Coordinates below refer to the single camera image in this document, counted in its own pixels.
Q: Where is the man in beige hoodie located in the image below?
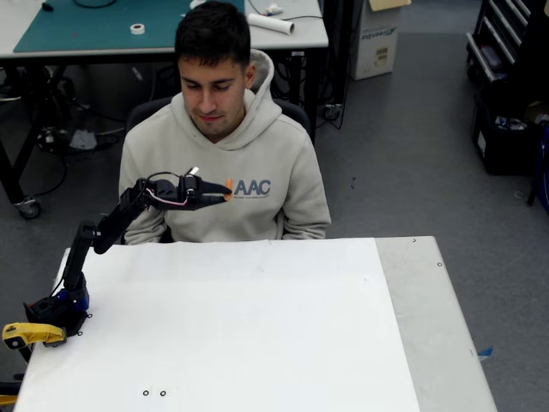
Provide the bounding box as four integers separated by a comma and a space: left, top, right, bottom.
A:
118, 0, 332, 245

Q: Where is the blue chair frame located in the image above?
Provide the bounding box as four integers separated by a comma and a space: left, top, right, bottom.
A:
526, 124, 549, 207

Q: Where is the white cardboard box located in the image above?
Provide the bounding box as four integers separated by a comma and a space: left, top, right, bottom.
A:
349, 0, 402, 82

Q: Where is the black office chair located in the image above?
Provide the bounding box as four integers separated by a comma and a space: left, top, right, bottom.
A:
125, 96, 312, 143

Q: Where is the black storage bin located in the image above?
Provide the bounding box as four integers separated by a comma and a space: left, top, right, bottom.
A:
470, 92, 549, 176

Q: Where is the black tool cabinet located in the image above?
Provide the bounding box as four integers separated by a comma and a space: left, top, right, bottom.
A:
466, 0, 549, 83

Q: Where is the crumpled white sheet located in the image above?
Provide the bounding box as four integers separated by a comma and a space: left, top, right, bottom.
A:
68, 128, 98, 150

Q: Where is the green cutting mat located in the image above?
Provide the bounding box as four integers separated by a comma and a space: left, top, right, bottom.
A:
12, 0, 246, 53

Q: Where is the yellow bar clamp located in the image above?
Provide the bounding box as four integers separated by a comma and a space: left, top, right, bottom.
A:
0, 380, 21, 407
2, 322, 69, 349

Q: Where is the large white paper sheet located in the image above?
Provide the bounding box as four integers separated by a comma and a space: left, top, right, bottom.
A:
12, 237, 421, 412

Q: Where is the grey workbench with black legs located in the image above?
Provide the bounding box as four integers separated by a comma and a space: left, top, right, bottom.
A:
0, 0, 329, 220

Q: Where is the rolled white paper tube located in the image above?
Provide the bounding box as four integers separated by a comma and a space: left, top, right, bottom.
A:
247, 12, 296, 35

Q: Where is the manila folder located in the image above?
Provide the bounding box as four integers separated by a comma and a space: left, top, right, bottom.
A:
368, 0, 413, 12

